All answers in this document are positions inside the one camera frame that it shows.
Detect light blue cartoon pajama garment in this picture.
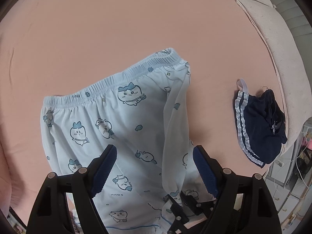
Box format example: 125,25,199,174
41,48,213,233

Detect white bedside table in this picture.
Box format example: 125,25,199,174
265,119,311,233

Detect navy striped shorts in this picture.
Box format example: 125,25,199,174
233,79,287,168

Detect near pink-grey pillow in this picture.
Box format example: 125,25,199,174
235,0,311,154

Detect grey-green padded headboard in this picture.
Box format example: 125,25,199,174
270,0,311,37

